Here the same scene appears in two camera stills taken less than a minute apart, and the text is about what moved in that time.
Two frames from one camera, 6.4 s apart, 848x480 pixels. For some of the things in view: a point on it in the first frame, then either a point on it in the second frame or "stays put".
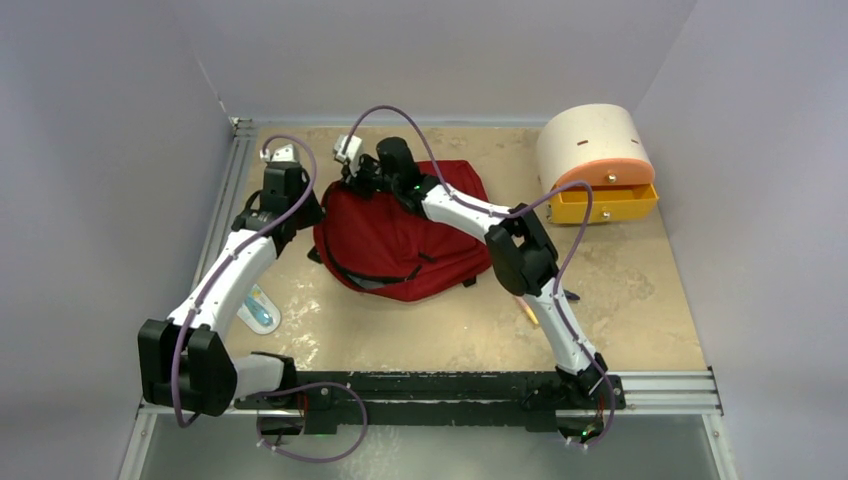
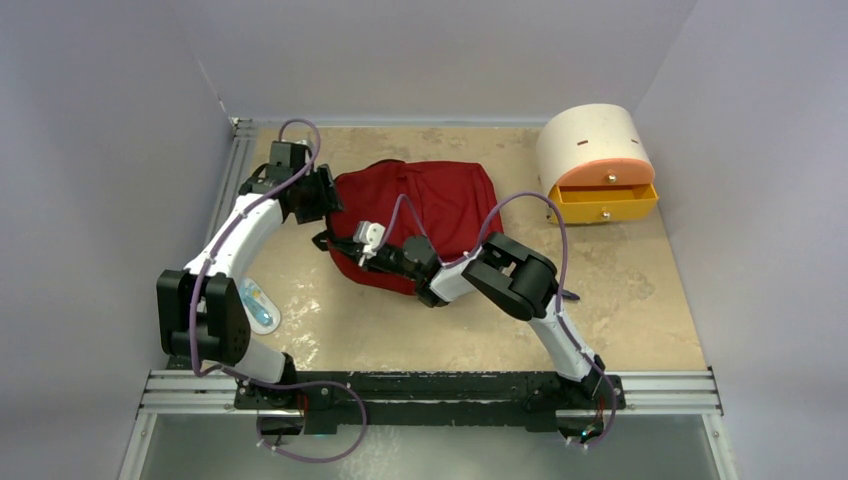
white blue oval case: (259, 312) stays put
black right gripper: (357, 183) to (349, 248)
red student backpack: (386, 247) stays put
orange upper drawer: (610, 172) stays put
